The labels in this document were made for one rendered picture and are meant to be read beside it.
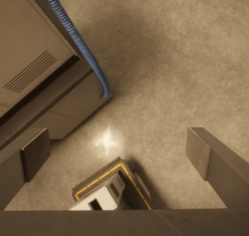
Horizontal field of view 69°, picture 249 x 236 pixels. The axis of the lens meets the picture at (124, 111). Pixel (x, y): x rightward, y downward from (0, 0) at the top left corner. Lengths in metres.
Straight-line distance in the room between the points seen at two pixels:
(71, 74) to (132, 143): 0.86
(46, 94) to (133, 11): 1.30
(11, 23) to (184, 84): 1.36
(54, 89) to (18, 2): 0.46
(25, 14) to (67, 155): 1.28
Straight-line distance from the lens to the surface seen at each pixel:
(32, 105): 1.04
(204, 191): 1.70
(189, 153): 0.17
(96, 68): 0.88
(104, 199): 0.95
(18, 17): 0.69
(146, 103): 1.62
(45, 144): 0.17
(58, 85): 0.99
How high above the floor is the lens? 1.59
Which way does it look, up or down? 79 degrees down
